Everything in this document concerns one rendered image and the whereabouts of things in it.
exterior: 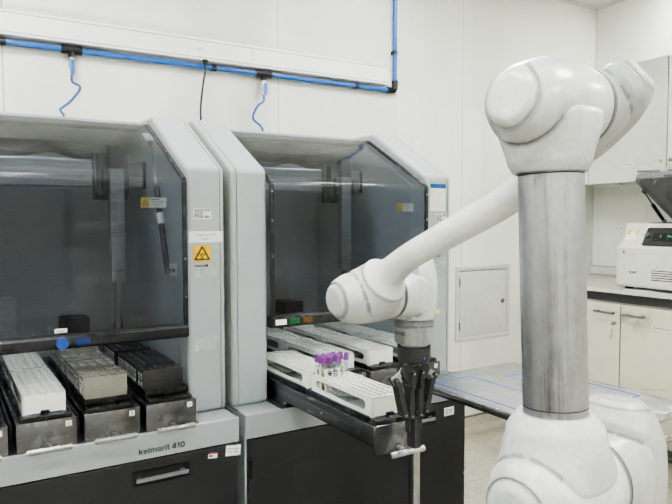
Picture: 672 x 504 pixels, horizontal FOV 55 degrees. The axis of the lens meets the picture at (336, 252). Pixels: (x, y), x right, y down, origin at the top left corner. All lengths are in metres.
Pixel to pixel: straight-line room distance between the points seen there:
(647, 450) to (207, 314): 1.19
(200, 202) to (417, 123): 2.06
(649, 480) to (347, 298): 0.61
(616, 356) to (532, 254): 2.97
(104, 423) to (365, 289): 0.80
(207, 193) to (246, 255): 0.22
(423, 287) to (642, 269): 2.52
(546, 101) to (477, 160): 3.02
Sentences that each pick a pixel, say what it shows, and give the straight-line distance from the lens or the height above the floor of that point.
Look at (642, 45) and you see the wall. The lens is 4.73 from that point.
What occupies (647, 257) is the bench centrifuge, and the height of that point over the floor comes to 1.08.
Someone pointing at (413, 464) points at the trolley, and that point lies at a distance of 2.01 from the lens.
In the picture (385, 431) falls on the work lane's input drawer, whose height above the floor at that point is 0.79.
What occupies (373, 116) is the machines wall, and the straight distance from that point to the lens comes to 3.55.
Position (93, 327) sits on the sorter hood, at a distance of 1.81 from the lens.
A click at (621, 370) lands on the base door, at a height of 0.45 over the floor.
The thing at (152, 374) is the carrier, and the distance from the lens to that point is 1.87.
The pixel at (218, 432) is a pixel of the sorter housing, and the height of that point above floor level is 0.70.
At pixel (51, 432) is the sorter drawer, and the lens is 1.77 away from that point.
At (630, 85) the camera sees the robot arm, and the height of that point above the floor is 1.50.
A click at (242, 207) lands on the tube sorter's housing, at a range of 1.92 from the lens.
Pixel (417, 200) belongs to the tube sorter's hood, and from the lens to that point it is 2.25.
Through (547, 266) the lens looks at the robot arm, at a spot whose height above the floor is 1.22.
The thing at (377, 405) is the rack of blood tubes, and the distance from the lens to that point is 1.60.
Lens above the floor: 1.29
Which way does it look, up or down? 3 degrees down
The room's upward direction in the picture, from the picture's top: straight up
